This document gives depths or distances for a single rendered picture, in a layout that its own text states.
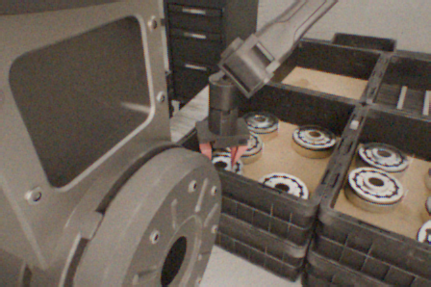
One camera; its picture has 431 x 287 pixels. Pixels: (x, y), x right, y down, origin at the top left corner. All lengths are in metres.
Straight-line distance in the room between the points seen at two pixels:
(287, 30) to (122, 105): 0.39
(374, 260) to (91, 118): 0.52
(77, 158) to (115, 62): 0.05
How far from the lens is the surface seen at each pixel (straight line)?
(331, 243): 0.61
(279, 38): 0.55
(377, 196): 0.72
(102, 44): 0.18
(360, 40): 2.64
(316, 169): 0.79
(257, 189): 0.57
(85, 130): 0.18
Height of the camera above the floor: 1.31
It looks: 36 degrees down
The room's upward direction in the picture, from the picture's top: straight up
